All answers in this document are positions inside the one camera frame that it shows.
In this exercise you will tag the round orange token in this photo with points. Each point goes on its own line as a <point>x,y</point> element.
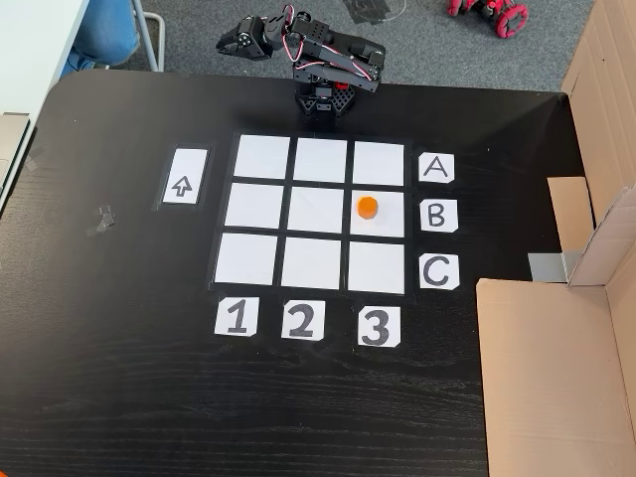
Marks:
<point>367,207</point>

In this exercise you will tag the white nine-square grid sheet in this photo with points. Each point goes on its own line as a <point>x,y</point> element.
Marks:
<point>308,261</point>

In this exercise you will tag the grey metal chair leg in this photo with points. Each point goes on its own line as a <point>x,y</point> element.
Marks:
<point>158,40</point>

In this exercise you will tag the black red clamp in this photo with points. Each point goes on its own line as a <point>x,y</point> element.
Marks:
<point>341,86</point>

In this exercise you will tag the black tape patch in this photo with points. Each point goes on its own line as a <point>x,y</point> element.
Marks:
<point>365,10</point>

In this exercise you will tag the person's leg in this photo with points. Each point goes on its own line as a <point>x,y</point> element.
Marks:
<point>102,35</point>

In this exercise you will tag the white arrow paper sheet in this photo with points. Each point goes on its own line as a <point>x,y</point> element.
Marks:
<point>183,186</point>

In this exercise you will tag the white desk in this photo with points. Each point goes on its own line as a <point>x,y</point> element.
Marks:
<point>35,45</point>

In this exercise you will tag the crumpled clear tape piece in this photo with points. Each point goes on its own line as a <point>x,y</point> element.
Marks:
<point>103,221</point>

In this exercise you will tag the paper sheet letter A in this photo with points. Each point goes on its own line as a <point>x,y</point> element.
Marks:
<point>436,168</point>

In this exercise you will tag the red black wheeled robot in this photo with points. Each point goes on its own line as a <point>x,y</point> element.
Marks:
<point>509,20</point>

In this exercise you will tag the paper sheet letter B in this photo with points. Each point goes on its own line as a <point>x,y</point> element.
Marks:
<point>438,215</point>

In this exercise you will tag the paper sheet number 1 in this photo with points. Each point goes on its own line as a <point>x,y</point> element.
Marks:
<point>236,317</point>

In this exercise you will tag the paper sheet number 2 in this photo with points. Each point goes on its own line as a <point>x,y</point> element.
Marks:
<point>303,320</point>

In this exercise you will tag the paper sheet letter C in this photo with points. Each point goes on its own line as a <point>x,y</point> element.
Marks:
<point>439,270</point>

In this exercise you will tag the paper sheet number 3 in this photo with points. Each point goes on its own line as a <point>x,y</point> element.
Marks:
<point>378,326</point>

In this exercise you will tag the grey tape strip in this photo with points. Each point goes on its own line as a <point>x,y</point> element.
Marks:
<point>549,266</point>

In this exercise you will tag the brown cardboard screen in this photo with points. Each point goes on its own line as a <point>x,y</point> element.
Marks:
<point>546,377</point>

